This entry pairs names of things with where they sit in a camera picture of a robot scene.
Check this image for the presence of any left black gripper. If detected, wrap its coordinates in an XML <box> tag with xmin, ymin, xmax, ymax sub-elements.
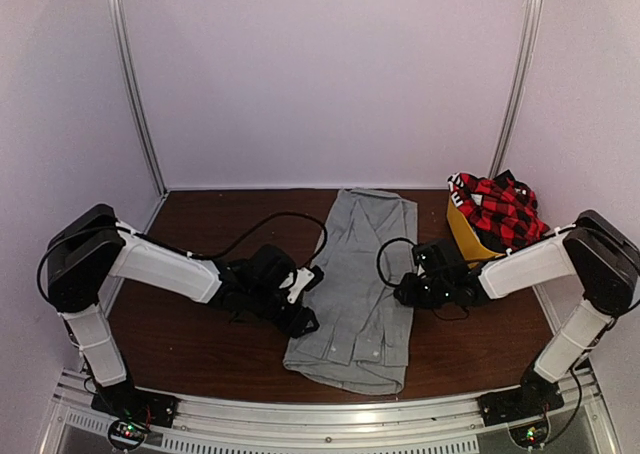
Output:
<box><xmin>247</xmin><ymin>284</ymin><xmax>320</xmax><ymax>339</ymax></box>

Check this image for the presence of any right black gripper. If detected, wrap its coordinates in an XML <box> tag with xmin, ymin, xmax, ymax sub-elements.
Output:
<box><xmin>395</xmin><ymin>273</ymin><xmax>453</xmax><ymax>310</ymax></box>

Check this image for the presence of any grey long sleeve shirt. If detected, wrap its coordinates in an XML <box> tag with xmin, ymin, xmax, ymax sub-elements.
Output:
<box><xmin>283</xmin><ymin>189</ymin><xmax>418</xmax><ymax>396</ymax></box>

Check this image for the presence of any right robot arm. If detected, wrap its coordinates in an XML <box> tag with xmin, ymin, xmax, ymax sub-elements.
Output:
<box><xmin>393</xmin><ymin>210</ymin><xmax>639</xmax><ymax>416</ymax></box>

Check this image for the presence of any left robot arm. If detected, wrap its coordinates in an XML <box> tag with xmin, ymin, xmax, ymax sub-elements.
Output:
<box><xmin>36</xmin><ymin>204</ymin><xmax>324</xmax><ymax>418</ymax></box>

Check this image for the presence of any yellow plastic bin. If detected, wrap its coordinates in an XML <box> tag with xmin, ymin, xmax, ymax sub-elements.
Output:
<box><xmin>446</xmin><ymin>198</ymin><xmax>503</xmax><ymax>268</ymax></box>

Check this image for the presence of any red black plaid shirt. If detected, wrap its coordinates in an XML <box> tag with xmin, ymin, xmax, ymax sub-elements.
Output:
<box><xmin>448</xmin><ymin>170</ymin><xmax>550</xmax><ymax>253</ymax></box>

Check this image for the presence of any right circuit board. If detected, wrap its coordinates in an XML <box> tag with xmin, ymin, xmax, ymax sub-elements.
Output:
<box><xmin>509</xmin><ymin>421</ymin><xmax>550</xmax><ymax>450</ymax></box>

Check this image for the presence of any circuit board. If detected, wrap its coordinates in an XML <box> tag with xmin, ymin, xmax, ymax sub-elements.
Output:
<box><xmin>509</xmin><ymin>421</ymin><xmax>550</xmax><ymax>450</ymax></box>
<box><xmin>107</xmin><ymin>419</ymin><xmax>149</xmax><ymax>451</ymax></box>

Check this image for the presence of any left circuit board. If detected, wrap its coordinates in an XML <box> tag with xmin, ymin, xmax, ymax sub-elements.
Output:
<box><xmin>107</xmin><ymin>419</ymin><xmax>149</xmax><ymax>451</ymax></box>

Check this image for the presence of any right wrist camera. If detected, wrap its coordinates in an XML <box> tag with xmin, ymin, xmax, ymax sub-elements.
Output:
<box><xmin>411</xmin><ymin>243</ymin><xmax>431</xmax><ymax>277</ymax></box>

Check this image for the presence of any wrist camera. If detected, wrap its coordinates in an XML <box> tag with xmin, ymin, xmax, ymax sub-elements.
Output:
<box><xmin>280</xmin><ymin>266</ymin><xmax>324</xmax><ymax>304</ymax></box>
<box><xmin>411</xmin><ymin>243</ymin><xmax>431</xmax><ymax>277</ymax></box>

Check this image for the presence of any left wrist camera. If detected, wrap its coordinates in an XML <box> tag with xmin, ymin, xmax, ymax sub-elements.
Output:
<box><xmin>280</xmin><ymin>266</ymin><xmax>324</xmax><ymax>304</ymax></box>

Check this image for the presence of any right black cable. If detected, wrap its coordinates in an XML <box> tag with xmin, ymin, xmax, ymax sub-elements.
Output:
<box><xmin>375</xmin><ymin>236</ymin><xmax>416</xmax><ymax>288</ymax></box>

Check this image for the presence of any black cable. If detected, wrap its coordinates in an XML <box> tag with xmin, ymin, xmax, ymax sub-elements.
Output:
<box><xmin>375</xmin><ymin>236</ymin><xmax>416</xmax><ymax>288</ymax></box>
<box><xmin>184</xmin><ymin>211</ymin><xmax>329</xmax><ymax>275</ymax></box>

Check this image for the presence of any front aluminium rail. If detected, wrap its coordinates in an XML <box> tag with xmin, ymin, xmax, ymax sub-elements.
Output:
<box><xmin>35</xmin><ymin>368</ymin><xmax>621</xmax><ymax>453</ymax></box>

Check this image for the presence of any left black cable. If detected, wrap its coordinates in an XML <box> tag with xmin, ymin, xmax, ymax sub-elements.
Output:
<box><xmin>184</xmin><ymin>211</ymin><xmax>329</xmax><ymax>275</ymax></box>

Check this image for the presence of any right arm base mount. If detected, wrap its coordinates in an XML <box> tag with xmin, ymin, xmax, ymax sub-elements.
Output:
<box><xmin>478</xmin><ymin>385</ymin><xmax>564</xmax><ymax>427</ymax></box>

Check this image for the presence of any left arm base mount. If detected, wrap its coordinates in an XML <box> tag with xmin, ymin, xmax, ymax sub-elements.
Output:
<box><xmin>91</xmin><ymin>384</ymin><xmax>178</xmax><ymax>428</ymax></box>

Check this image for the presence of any right aluminium frame post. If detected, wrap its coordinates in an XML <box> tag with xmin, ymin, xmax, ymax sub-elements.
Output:
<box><xmin>489</xmin><ymin>0</ymin><xmax>544</xmax><ymax>178</ymax></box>

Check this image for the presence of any aluminium frame post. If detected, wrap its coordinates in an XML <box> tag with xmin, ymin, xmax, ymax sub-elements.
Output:
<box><xmin>107</xmin><ymin>0</ymin><xmax>168</xmax><ymax>197</ymax></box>
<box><xmin>489</xmin><ymin>0</ymin><xmax>544</xmax><ymax>178</ymax></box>

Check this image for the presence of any left aluminium frame post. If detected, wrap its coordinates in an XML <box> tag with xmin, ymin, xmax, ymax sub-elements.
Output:
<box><xmin>107</xmin><ymin>0</ymin><xmax>168</xmax><ymax>197</ymax></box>

